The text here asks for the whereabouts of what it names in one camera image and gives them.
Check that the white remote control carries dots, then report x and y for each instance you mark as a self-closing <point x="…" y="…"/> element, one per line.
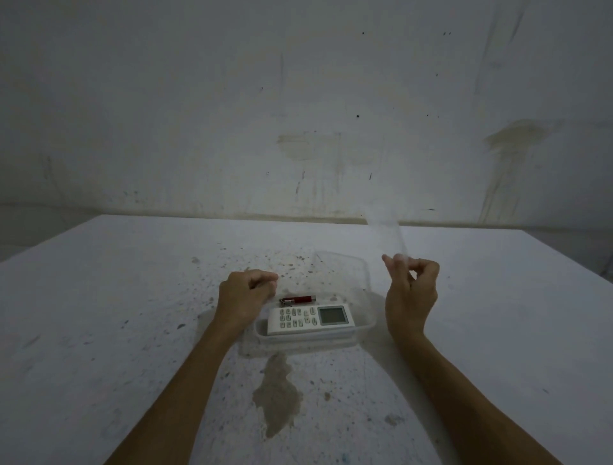
<point x="311" y="318"/>

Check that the person's right forearm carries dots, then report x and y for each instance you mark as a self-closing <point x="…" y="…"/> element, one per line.
<point x="471" y="407"/>

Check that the red pocket flashlight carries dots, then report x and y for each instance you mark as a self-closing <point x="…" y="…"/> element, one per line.
<point x="299" y="301"/>

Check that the clear plastic container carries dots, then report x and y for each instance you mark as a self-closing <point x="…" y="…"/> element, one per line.
<point x="360" y="297"/>

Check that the person's left forearm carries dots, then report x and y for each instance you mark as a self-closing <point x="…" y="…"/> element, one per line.
<point x="179" y="397"/>

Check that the person's left hand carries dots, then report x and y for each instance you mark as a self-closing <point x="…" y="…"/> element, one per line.
<point x="237" y="299"/>

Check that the clear plastic lid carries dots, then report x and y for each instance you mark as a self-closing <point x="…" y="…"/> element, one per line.
<point x="389" y="237"/>

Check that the person's right hand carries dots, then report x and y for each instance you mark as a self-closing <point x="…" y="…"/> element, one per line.
<point x="411" y="306"/>

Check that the person's right thumb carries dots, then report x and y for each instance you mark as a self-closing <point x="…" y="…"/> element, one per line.
<point x="391" y="265"/>

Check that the person's left fingers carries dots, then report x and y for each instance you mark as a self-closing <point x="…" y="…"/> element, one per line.
<point x="262" y="279"/>

